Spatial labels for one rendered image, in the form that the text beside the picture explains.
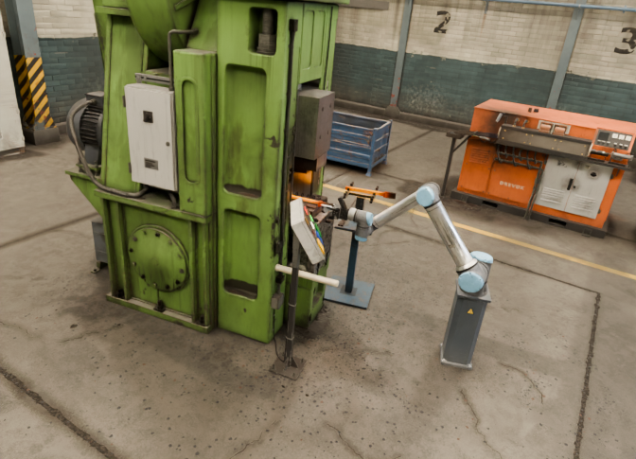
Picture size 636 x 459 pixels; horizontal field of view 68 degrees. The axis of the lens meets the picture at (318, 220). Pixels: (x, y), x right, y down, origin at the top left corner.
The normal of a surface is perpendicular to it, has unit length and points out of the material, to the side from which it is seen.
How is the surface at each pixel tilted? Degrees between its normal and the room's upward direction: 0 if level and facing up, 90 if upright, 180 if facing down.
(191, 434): 0
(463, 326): 90
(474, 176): 90
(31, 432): 0
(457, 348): 90
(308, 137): 90
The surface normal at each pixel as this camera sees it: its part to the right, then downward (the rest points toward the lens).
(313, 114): -0.36, 0.37
